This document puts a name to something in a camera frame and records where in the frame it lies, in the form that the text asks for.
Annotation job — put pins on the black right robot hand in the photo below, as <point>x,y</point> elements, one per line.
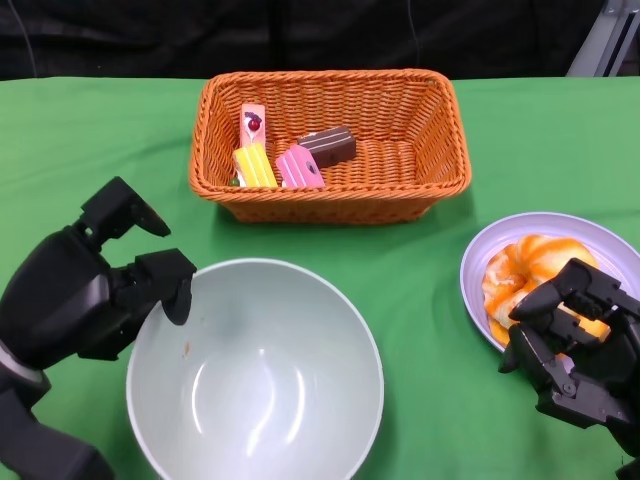
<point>590,390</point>

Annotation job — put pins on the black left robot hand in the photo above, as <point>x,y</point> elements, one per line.
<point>60,300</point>

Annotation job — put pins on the orange white swirl bun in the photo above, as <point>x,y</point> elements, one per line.
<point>530,260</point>

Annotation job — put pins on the pale grey-green bowl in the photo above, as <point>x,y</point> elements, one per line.
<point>260,375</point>

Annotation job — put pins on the yellow cake slice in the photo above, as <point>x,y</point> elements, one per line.
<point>256,167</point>

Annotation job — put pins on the salmon pink cake slice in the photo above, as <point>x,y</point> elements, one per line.
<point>252,125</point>

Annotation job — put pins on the magenta pink cake slice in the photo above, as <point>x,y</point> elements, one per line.
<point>300,167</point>

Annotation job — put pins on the brown chocolate cake slice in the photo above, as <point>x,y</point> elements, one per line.
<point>332,145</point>

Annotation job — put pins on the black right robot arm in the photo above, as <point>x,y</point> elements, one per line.
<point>631,450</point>

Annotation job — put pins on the lavender plate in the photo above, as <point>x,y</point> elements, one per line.
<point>480,260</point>

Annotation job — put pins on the orange wicker basket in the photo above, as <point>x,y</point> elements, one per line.
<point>400,165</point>

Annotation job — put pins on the green tablecloth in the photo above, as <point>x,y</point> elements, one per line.
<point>100,150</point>

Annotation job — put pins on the black backdrop cloth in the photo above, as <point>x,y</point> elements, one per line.
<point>200,40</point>

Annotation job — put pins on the aluminium frame post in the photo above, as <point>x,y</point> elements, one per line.
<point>620,40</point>

